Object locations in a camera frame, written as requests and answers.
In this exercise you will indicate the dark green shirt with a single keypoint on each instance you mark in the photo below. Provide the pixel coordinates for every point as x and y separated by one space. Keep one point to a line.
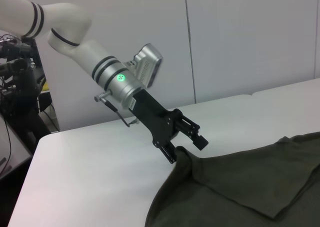
237 187

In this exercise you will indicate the black equipment rack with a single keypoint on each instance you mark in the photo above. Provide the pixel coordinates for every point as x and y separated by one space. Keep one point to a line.
22 92

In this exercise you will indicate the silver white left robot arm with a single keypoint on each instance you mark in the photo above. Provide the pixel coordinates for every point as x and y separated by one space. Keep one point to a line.
75 44

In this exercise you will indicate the small yellow object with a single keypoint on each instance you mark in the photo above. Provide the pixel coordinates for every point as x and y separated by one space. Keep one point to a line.
45 87

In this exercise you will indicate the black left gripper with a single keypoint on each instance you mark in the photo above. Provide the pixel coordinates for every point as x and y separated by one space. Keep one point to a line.
155 119

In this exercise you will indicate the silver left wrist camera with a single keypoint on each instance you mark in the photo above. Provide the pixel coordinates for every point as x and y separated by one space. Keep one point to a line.
147 64

